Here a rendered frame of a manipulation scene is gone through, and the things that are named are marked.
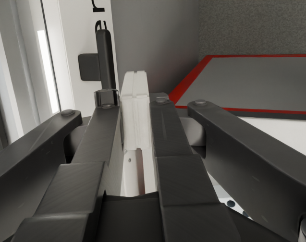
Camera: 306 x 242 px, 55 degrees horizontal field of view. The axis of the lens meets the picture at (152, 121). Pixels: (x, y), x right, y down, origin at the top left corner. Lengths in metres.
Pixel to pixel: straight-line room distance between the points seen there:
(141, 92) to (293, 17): 1.05
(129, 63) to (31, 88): 0.23
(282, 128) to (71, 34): 0.30
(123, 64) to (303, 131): 0.28
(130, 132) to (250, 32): 1.05
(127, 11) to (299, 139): 0.32
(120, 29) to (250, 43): 0.79
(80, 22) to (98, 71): 0.06
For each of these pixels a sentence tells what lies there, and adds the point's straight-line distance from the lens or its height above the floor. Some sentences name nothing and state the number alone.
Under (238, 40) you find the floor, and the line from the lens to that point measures 1.18.
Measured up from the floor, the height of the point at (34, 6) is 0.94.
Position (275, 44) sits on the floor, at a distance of 1.18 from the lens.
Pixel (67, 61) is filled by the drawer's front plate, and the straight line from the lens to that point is 0.30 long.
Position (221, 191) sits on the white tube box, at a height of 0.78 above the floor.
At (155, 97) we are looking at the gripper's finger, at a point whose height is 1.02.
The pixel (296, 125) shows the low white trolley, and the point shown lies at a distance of 0.45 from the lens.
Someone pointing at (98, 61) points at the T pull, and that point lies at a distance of 0.30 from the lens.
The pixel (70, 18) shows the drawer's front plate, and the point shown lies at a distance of 0.31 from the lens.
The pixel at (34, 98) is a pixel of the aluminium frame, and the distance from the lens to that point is 0.29.
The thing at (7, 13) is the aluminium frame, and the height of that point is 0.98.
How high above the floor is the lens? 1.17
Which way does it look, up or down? 62 degrees down
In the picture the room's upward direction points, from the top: 139 degrees counter-clockwise
